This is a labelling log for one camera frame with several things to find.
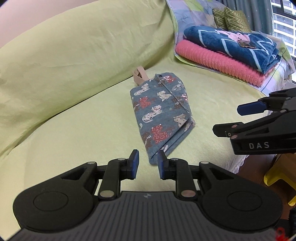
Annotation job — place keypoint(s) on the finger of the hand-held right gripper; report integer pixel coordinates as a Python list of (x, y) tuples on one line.
[(254, 127), (249, 109)]

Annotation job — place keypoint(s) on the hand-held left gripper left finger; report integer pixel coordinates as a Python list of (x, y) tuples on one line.
[(135, 162)]

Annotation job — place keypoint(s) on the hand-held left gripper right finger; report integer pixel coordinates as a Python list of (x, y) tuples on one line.
[(161, 164)]

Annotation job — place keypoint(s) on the blue printed fabric shopping bag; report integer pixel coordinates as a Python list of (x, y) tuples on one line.
[(159, 111)]

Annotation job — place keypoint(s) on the yellow plastic stool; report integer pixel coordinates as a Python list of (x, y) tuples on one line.
[(279, 176)]

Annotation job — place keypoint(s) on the pink ribbed blanket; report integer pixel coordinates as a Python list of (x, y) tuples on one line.
[(212, 58)]

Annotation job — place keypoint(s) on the smartphone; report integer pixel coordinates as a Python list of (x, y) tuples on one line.
[(246, 44)]

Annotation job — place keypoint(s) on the blue patterned plush blanket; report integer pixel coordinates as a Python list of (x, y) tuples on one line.
[(215, 38)]

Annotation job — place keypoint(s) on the green zigzag pillow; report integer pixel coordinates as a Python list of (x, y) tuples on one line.
[(219, 18), (238, 19)]

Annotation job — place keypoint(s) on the window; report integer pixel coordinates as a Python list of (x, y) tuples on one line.
[(285, 23)]

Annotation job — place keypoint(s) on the blue-grey curtain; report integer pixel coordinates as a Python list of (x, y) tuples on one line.
[(259, 14)]

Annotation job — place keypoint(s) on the pastel patchwork quilt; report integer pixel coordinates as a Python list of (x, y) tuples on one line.
[(194, 14)]

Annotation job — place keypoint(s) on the green covered sofa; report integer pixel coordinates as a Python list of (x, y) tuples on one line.
[(69, 69)]

